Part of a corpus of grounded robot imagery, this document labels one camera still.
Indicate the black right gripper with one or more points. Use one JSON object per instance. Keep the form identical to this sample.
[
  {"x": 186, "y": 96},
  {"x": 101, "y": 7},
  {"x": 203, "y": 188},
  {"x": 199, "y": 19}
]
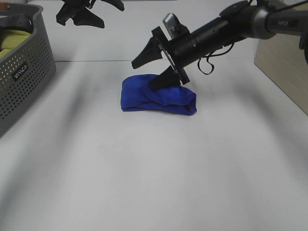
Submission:
[{"x": 183, "y": 51}]

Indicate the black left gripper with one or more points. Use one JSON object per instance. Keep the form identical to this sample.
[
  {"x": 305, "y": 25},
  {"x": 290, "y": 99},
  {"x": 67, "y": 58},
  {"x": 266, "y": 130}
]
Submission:
[{"x": 81, "y": 16}]

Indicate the blue towel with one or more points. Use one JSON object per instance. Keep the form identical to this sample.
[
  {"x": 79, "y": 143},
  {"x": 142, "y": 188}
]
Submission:
[{"x": 136, "y": 95}]

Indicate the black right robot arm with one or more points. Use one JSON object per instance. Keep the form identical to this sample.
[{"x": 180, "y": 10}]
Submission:
[{"x": 235, "y": 23}]

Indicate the black item in basket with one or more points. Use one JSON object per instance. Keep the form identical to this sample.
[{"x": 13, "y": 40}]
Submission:
[{"x": 18, "y": 22}]

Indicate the yellow-green towel in basket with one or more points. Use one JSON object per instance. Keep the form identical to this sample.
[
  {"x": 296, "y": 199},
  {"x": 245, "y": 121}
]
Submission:
[{"x": 10, "y": 40}]

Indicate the grey perforated laundry basket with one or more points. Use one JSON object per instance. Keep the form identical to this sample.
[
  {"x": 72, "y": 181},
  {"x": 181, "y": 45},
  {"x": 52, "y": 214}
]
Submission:
[{"x": 27, "y": 69}]

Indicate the beige bin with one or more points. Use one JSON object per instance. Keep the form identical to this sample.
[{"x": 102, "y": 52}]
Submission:
[{"x": 284, "y": 63}]

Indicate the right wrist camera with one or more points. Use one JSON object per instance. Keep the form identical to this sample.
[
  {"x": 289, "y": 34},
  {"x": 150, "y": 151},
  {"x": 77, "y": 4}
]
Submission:
[{"x": 173, "y": 26}]

